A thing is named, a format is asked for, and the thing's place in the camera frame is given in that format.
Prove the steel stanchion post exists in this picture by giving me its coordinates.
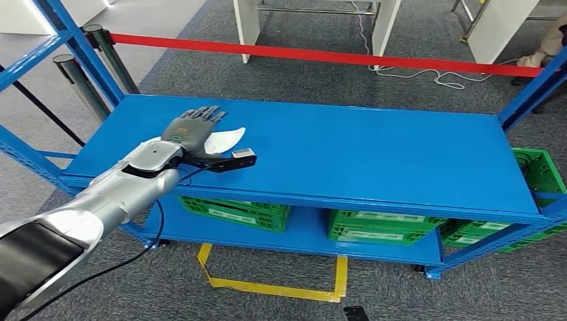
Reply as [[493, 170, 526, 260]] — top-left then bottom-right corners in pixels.
[[83, 24, 141, 95], [52, 53, 112, 122]]

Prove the white lit plinth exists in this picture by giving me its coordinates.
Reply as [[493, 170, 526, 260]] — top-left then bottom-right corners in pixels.
[[0, 0, 117, 36]]

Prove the black barrier belt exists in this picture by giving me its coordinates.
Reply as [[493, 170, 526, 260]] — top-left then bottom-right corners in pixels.
[[0, 64, 86, 148]]

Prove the black office chair base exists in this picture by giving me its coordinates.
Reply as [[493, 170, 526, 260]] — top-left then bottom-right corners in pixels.
[[512, 66, 567, 115]]

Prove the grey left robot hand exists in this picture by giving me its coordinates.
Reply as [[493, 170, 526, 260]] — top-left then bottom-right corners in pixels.
[[160, 105, 227, 159]]

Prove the red barrier belt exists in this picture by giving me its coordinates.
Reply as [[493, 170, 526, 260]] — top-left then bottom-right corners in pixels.
[[108, 33, 544, 78]]

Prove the white curved plastic part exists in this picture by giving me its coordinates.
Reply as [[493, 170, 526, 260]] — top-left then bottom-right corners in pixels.
[[140, 127, 247, 156]]

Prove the blue metal shelf rack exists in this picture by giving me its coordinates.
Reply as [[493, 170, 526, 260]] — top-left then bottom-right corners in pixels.
[[0, 0, 567, 281]]

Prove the white desk with steel bars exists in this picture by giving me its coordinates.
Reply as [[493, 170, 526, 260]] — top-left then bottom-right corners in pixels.
[[451, 0, 560, 65], [232, 0, 403, 72]]

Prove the white floor cable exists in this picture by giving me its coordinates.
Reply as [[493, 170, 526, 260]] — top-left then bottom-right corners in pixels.
[[350, 0, 524, 91]]

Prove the person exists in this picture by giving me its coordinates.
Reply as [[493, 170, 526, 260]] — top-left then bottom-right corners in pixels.
[[517, 15, 567, 68]]

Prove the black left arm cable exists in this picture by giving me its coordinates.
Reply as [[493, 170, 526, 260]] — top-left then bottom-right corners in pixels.
[[19, 164, 213, 321]]

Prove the green plastic crate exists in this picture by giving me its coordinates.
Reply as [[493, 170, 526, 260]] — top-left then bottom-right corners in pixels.
[[328, 209, 447, 247], [439, 218, 567, 254], [176, 196, 294, 234], [510, 147, 567, 209]]

